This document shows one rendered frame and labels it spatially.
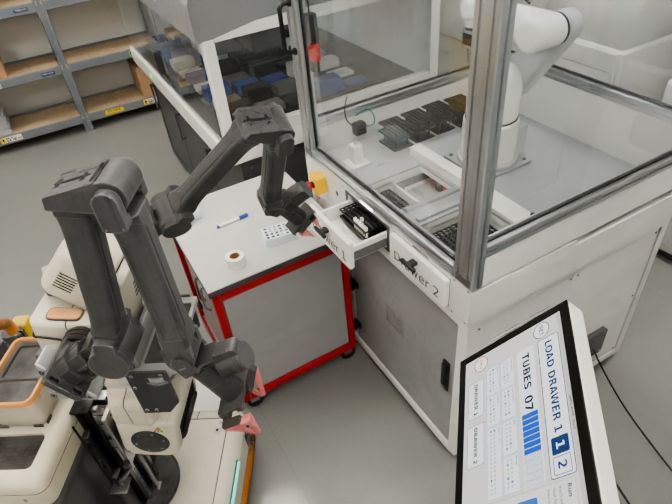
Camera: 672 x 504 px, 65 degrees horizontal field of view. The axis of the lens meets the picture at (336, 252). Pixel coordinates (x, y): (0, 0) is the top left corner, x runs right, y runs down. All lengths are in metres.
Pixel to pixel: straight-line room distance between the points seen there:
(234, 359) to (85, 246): 0.35
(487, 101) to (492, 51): 0.11
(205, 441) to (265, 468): 0.33
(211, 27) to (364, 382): 1.63
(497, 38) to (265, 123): 0.51
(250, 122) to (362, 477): 1.51
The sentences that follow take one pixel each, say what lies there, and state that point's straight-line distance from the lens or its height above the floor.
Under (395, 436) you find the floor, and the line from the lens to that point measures 2.35.
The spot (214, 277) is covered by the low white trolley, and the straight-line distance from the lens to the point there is 1.96.
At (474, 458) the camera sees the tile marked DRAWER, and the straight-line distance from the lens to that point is 1.16.
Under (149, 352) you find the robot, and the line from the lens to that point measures 1.39.
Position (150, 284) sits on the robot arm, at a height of 1.42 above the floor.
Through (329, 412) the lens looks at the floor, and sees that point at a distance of 2.42.
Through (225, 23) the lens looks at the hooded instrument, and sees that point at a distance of 2.31.
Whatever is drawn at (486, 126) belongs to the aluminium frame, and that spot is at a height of 1.45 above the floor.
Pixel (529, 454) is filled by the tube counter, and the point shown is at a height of 1.11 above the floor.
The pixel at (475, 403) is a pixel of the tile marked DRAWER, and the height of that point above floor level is 1.00.
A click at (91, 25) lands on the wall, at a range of 5.66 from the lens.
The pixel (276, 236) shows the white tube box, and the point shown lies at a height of 0.80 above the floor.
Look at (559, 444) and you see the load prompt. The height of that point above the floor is 1.15.
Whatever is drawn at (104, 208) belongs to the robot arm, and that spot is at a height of 1.59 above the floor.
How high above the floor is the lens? 2.00
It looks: 39 degrees down
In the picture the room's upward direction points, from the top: 6 degrees counter-clockwise
